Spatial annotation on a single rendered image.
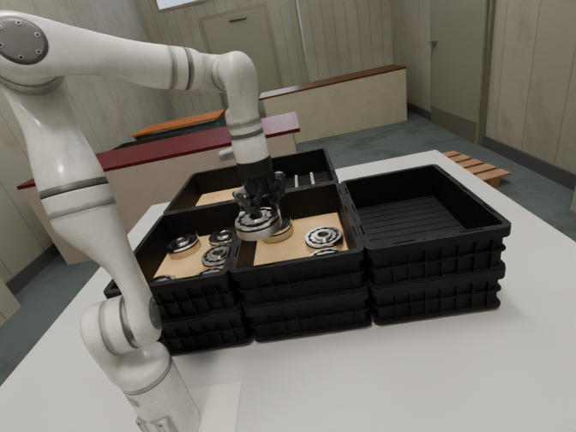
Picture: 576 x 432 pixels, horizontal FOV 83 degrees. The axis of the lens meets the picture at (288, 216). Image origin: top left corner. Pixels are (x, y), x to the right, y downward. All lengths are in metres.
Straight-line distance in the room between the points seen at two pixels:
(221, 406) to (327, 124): 4.70
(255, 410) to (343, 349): 0.23
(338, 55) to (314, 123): 1.81
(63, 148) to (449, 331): 0.82
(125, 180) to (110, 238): 2.39
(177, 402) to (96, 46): 0.60
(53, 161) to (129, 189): 2.40
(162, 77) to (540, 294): 0.94
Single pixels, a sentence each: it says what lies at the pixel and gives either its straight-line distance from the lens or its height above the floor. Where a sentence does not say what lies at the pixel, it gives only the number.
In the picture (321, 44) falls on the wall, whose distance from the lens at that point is 6.56.
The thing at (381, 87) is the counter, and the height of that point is 0.55.
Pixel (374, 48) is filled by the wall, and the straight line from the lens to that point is 6.72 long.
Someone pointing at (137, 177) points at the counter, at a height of 0.66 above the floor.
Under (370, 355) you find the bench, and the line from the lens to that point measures 0.81.
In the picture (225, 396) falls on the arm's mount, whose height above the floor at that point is 0.70.
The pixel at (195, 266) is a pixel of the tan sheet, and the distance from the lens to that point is 1.00.
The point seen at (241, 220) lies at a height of 1.01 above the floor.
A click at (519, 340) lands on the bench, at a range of 0.88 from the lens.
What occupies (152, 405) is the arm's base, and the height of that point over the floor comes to 0.84.
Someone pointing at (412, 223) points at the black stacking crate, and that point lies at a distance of 0.99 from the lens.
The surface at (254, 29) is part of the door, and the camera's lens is 7.34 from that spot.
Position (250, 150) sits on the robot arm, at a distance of 0.67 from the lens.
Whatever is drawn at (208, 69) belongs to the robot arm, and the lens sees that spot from 0.69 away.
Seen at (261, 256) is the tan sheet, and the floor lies 0.83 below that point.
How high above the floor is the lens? 1.33
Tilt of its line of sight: 27 degrees down
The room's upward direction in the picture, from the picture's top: 13 degrees counter-clockwise
